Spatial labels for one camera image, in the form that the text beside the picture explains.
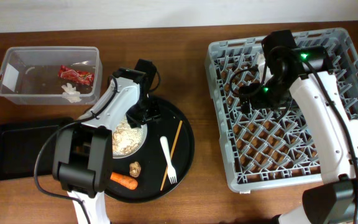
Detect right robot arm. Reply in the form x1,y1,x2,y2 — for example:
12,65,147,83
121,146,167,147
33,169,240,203
238,30,358,223

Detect red snack wrapper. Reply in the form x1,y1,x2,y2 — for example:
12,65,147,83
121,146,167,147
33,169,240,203
58,65,94,85

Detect round black tray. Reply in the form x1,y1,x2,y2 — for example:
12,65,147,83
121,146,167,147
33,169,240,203
104,96,195,203

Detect cream cup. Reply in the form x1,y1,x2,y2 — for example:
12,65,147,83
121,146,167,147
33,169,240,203
347,119,358,141

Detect clear plastic bin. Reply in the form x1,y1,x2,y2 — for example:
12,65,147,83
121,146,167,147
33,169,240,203
0,46,103,105

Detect orange carrot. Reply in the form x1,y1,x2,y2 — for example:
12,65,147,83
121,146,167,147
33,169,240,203
110,172,138,190

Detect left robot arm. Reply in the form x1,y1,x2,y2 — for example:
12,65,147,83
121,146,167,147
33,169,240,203
52,59,161,223

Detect brown walnut piece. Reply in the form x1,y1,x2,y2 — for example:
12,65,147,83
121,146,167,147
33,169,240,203
129,161,141,178

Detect rice and peanut shells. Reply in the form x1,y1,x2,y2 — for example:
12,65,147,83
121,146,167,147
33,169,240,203
112,118,145,156

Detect white tissue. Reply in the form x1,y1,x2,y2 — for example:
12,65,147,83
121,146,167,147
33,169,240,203
62,83,81,103

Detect wooden chopstick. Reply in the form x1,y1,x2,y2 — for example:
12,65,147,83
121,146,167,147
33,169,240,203
160,121,183,191

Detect grey plate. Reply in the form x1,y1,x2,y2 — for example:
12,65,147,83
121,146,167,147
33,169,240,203
110,118,149,159

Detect white plastic fork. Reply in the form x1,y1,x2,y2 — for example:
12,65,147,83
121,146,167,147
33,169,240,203
160,136,177,184

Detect black rectangular tray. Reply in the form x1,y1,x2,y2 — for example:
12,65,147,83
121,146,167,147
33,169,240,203
0,117,73,180

